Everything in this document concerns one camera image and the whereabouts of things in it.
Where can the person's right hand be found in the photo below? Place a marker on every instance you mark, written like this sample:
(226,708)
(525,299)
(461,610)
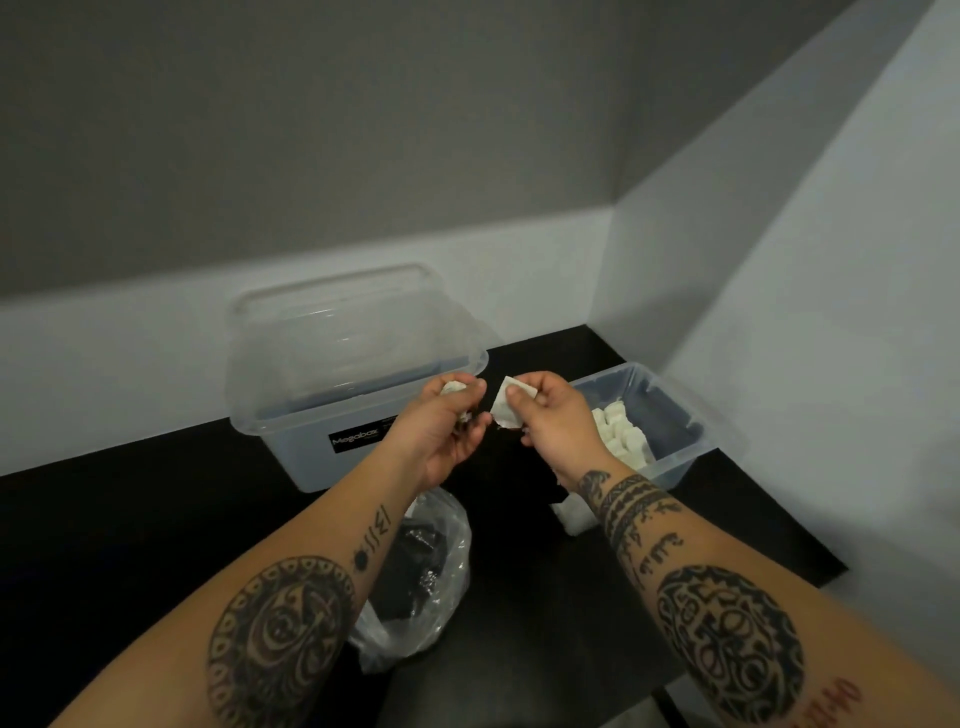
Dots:
(562,427)

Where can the person's left hand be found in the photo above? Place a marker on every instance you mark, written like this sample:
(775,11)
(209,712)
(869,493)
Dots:
(427,442)

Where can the rows of white tea bags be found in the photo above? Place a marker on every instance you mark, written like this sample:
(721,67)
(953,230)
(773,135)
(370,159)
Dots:
(622,435)

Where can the clear plastic bag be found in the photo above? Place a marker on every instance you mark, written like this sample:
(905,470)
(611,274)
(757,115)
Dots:
(442,525)

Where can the small clear plastic bin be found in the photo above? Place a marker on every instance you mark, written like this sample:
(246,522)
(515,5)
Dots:
(675,435)

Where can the person's right forearm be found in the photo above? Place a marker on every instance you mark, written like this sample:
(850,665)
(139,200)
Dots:
(750,615)

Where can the person's left forearm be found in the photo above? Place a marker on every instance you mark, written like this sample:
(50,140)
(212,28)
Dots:
(262,615)

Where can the large clear storage box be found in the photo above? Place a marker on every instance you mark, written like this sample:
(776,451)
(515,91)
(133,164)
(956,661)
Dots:
(300,457)

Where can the clear storage box lid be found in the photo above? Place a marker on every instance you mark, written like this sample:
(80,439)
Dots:
(352,337)

